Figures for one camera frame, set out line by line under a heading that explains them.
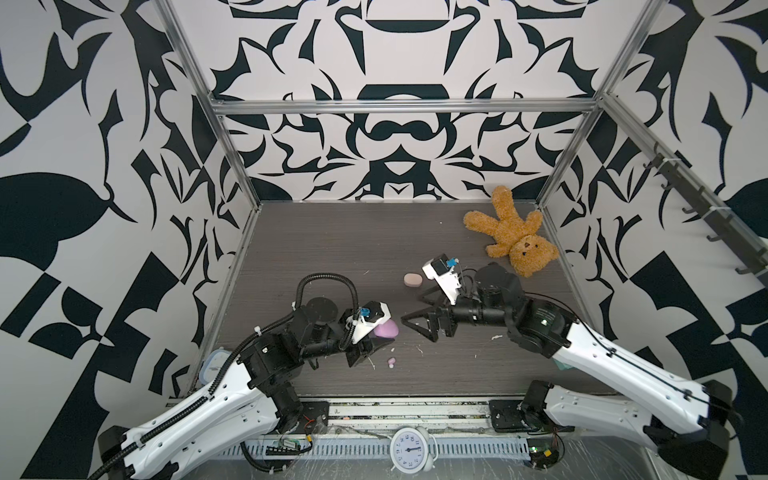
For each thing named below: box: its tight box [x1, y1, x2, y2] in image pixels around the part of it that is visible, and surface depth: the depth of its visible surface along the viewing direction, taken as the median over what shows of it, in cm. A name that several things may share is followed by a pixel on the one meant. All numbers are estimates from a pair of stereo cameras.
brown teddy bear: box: [464, 186, 559, 278], surface depth 104 cm
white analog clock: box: [390, 426, 439, 474], surface depth 70 cm
